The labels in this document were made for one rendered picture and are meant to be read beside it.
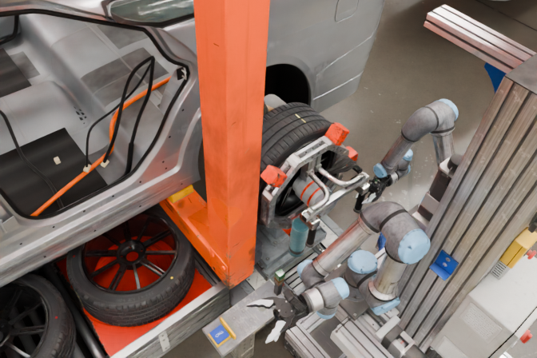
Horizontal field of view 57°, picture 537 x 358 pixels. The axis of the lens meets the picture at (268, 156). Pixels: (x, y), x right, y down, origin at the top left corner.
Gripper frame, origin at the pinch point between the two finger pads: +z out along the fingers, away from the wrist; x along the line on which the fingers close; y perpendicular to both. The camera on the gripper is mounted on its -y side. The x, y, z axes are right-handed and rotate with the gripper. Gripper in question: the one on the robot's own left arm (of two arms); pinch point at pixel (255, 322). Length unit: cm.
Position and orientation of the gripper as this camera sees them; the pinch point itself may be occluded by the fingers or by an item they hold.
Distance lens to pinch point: 171.8
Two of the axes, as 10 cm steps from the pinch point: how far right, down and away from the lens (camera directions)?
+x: -4.4, -5.8, 6.8
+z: -9.0, 2.9, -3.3
